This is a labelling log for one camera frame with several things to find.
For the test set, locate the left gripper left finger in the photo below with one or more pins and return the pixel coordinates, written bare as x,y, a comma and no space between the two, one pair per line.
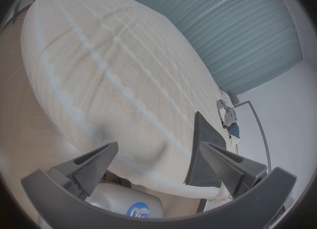
89,171

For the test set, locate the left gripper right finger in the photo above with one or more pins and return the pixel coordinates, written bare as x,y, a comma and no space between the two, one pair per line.
232,171

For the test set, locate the black T-shirt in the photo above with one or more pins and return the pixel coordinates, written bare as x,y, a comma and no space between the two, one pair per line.
205,136

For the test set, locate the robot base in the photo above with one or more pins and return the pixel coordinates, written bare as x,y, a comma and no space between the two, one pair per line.
111,198

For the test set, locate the pile of clothes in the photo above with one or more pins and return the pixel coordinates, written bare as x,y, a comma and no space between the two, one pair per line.
230,116

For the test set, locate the bed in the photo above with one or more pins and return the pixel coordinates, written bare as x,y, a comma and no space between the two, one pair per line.
111,62

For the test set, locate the grey bedside table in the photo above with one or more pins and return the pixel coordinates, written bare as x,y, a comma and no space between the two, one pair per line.
234,98

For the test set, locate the white printed pillow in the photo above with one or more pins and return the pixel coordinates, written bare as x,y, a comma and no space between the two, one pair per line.
225,98

